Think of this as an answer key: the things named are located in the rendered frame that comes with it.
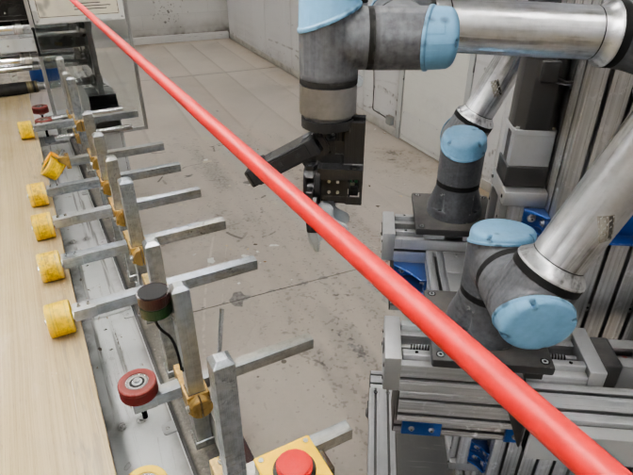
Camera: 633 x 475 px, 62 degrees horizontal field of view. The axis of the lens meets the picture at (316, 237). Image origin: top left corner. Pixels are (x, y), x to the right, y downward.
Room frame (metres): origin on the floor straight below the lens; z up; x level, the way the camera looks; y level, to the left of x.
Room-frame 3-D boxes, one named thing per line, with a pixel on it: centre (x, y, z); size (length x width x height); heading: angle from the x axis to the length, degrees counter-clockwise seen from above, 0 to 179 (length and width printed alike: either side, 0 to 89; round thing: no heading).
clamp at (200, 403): (0.83, 0.28, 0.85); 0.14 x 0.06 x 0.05; 28
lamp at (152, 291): (0.79, 0.31, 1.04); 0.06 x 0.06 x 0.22; 28
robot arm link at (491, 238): (0.82, -0.34, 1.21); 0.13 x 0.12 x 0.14; 1
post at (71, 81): (2.36, 1.09, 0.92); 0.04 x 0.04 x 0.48; 28
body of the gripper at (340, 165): (0.68, -0.02, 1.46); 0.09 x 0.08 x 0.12; 84
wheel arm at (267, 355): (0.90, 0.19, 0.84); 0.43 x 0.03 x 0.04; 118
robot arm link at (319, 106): (0.69, -0.02, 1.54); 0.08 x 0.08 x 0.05
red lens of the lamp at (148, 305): (0.79, 0.31, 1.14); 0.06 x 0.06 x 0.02
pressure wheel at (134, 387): (0.80, 0.38, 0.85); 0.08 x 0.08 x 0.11
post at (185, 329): (0.82, 0.26, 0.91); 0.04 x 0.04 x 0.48; 28
